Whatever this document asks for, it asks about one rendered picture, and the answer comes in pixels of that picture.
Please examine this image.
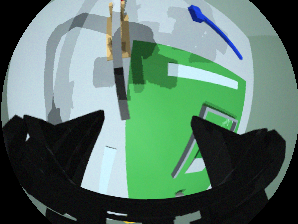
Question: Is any blue putter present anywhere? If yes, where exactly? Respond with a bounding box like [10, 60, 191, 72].
[188, 4, 242, 60]

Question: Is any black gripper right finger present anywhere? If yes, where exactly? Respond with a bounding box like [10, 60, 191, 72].
[190, 115, 267, 188]

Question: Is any green flat mat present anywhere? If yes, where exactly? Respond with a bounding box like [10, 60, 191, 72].
[125, 40, 246, 200]

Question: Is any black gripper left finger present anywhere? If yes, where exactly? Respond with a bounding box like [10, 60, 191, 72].
[24, 111, 105, 186]

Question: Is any pale blue flat bar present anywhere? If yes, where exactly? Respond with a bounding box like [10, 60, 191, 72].
[98, 147, 117, 194]
[168, 63, 238, 89]

